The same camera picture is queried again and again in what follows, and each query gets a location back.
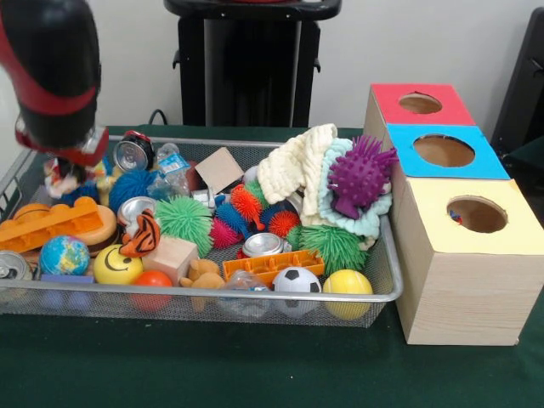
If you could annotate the green spiky rubber ball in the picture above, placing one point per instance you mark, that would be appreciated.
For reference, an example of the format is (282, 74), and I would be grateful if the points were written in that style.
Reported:
(336, 246)

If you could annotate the cream waffle cloth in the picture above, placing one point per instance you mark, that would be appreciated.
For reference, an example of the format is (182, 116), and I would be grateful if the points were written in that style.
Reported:
(289, 170)

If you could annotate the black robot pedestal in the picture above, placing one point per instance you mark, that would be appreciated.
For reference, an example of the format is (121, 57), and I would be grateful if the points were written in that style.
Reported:
(238, 64)

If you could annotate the black and white soccer ball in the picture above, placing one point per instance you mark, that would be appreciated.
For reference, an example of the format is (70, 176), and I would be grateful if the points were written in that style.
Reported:
(295, 280)

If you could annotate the black chair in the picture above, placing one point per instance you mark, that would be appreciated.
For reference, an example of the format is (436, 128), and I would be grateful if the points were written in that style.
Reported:
(523, 85)

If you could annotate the yellow smiley face ball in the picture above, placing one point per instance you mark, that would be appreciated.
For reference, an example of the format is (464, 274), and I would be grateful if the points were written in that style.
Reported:
(118, 265)

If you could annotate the long orange plastic brick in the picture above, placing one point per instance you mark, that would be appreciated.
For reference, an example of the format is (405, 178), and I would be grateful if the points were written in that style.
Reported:
(42, 229)

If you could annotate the blue globe ball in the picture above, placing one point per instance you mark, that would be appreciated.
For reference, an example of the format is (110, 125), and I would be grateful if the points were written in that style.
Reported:
(64, 255)

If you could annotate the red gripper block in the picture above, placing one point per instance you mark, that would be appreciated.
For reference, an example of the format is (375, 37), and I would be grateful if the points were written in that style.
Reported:
(91, 155)

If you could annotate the mint waffle cloth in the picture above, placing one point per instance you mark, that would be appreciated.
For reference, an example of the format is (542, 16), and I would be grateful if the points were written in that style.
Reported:
(365, 223)

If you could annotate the plain yellow ball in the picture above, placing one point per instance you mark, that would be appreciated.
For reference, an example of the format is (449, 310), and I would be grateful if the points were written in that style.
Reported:
(347, 287)

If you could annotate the wooden box with three holes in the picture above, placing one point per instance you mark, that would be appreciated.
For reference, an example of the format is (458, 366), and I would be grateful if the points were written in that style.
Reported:
(467, 297)

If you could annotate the shallow clear mesh bin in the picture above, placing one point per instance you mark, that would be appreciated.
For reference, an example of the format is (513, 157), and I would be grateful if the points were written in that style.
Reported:
(170, 306)

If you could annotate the purple spiky monster toy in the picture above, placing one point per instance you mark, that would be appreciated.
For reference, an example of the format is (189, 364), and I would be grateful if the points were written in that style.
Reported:
(361, 178)

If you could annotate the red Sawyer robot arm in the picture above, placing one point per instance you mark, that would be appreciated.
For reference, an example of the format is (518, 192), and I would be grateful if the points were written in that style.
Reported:
(51, 64)

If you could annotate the dark green tablecloth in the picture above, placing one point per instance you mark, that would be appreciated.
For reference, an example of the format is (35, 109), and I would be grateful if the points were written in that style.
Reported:
(255, 370)
(529, 170)

